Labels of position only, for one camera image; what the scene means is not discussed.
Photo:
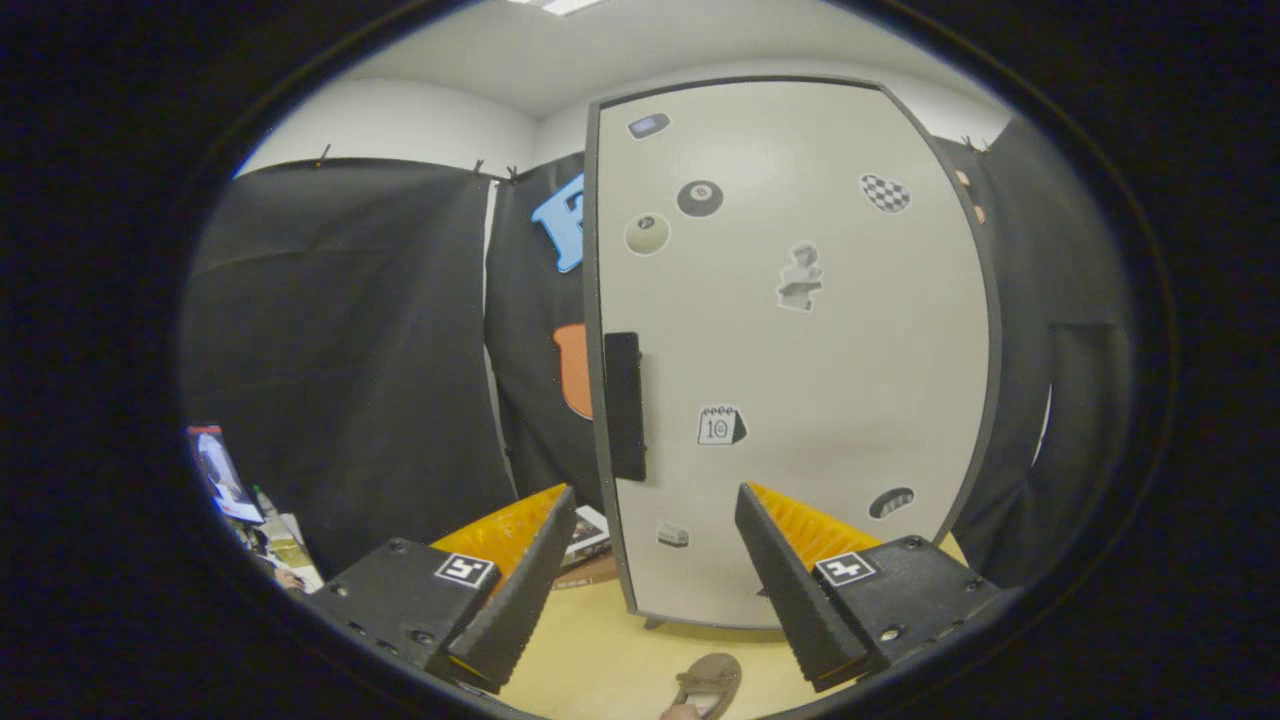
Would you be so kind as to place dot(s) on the printed display board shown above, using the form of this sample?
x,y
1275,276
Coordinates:
x,y
215,470

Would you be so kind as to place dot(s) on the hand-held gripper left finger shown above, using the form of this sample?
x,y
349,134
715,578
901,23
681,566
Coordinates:
x,y
525,595

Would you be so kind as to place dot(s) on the white book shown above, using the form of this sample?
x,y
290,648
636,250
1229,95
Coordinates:
x,y
585,533

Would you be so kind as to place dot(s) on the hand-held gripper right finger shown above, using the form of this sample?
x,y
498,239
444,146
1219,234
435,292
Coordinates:
x,y
790,595

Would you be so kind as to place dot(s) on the black backdrop cloth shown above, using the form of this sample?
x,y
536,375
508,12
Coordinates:
x,y
350,350

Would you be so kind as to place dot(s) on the large ceiling light panel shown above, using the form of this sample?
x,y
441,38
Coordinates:
x,y
565,4

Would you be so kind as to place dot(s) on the brown book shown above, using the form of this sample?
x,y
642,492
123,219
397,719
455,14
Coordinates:
x,y
585,572

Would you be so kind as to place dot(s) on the cluttered side table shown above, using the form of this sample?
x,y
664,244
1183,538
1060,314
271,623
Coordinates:
x,y
285,550

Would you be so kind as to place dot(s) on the grey shoe cabinet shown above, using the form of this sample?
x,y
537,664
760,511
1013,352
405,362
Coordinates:
x,y
592,300

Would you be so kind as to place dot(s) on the brown fuzzy shoe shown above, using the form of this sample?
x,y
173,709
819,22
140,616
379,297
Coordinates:
x,y
710,678

